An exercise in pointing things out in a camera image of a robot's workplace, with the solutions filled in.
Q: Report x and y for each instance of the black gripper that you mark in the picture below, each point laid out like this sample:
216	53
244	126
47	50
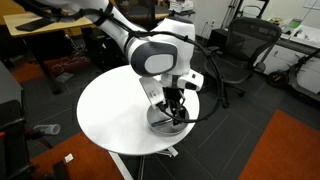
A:
173	95

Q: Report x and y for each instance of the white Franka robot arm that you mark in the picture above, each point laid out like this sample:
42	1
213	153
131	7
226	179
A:
153	63

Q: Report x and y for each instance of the white round bowl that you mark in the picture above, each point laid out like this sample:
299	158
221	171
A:
163	131

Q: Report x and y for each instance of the white table base legs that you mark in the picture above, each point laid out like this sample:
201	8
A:
120	166

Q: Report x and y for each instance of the black computer tower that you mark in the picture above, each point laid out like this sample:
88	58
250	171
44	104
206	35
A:
96	46

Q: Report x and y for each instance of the black mesh office chair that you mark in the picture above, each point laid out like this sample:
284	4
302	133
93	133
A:
253	40

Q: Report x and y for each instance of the black electric scooter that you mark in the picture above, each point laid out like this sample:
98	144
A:
276	79

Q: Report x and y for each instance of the black padded office chair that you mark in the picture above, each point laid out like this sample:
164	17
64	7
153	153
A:
151	8

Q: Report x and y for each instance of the grey floor plate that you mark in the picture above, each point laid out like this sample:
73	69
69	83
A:
64	77

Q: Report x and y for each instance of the small white card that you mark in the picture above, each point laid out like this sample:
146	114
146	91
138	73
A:
69	158

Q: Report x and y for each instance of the white counter cabinet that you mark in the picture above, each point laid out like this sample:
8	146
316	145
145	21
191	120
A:
283	58

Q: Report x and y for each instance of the black metal stand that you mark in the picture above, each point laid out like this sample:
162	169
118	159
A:
238	9

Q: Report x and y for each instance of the clear plastic cup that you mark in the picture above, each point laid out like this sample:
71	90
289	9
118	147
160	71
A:
48	129

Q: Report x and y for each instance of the green item on counter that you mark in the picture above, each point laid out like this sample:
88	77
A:
295	23

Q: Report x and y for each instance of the black orange bar clamp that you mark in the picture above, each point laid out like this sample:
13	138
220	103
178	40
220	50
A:
15	124

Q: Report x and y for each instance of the black keyboard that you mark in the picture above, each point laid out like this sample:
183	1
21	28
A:
33	25

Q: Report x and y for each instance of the black mounting table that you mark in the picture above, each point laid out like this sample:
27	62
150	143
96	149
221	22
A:
8	86

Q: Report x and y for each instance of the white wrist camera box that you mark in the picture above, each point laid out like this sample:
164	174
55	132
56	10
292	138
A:
151	91

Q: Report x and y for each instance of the black box by wall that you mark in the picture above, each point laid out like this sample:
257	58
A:
218	38

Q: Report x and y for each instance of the white wall outlet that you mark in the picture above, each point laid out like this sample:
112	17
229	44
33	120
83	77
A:
210	22

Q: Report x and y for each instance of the black support post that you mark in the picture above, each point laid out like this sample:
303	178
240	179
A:
60	171

